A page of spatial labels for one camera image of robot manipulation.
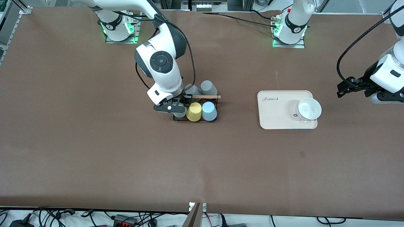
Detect light blue cup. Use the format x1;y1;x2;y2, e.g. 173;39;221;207
202;101;217;122

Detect yellow cup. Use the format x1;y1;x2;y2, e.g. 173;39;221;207
186;102;202;122

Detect grey cup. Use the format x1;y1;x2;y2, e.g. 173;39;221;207
200;80;218;97
184;84;202;102

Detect white bowl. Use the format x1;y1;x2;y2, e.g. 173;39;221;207
295;97;322;121

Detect beige rabbit tray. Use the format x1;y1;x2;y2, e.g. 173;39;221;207
257;90;318;130

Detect grey connector block orange levers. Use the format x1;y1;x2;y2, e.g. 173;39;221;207
113;214;138;226

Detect black power adapter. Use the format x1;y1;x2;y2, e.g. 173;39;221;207
9;219;34;227

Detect black wire cup rack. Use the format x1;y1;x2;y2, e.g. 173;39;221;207
173;95;221;123

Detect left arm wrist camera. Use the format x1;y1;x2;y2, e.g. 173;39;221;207
370;91;404;105

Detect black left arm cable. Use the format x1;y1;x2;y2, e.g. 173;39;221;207
336;5;404;83

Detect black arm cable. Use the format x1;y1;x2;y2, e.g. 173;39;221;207
136;11;196;95
336;5;404;83

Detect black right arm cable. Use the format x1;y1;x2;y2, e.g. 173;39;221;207
136;11;196;95

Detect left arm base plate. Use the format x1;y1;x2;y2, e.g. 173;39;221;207
272;16;306;49

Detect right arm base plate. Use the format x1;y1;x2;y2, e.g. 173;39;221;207
105;9;140;44

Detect long black base cable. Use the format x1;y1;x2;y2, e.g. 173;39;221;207
201;12;275;27

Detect short black base cable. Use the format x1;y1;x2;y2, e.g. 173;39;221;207
251;9;274;20

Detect grey camera mount wedge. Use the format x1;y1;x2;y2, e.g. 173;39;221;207
182;202;201;227

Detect looped black cable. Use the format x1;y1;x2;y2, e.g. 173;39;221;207
317;217;347;225

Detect tangled black cable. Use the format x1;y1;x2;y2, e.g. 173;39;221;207
32;207;76;223

